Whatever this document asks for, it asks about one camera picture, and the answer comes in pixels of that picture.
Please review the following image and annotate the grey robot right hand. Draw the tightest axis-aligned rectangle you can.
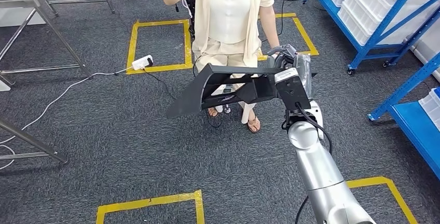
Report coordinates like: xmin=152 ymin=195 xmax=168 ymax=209
xmin=266 ymin=44 xmax=313 ymax=100

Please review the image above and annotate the person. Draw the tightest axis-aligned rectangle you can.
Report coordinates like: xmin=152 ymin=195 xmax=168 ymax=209
xmin=162 ymin=0 xmax=281 ymax=134

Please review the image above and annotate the white power strip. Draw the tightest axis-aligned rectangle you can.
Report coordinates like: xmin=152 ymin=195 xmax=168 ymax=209
xmin=131 ymin=54 xmax=154 ymax=71

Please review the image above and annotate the yellow floor tape square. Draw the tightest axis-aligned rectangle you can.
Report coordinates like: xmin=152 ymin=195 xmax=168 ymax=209
xmin=345 ymin=176 xmax=419 ymax=224
xmin=257 ymin=12 xmax=320 ymax=62
xmin=95 ymin=189 xmax=206 ymax=224
xmin=126 ymin=19 xmax=194 ymax=75

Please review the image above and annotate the blue metal shelf rack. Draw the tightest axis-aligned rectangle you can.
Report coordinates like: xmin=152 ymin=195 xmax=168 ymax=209
xmin=367 ymin=52 xmax=440 ymax=181
xmin=304 ymin=0 xmax=440 ymax=76

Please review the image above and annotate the white floor cable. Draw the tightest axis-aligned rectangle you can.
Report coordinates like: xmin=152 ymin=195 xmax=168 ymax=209
xmin=0 ymin=66 xmax=135 ymax=172

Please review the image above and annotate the black power cable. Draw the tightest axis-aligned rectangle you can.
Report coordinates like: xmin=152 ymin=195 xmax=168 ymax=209
xmin=142 ymin=65 xmax=177 ymax=100

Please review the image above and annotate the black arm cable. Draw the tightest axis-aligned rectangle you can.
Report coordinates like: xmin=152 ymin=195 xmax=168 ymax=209
xmin=282 ymin=102 xmax=334 ymax=224

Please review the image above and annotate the black plastic panel with cutouts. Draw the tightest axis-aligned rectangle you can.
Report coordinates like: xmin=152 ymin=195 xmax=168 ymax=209
xmin=166 ymin=63 xmax=319 ymax=119

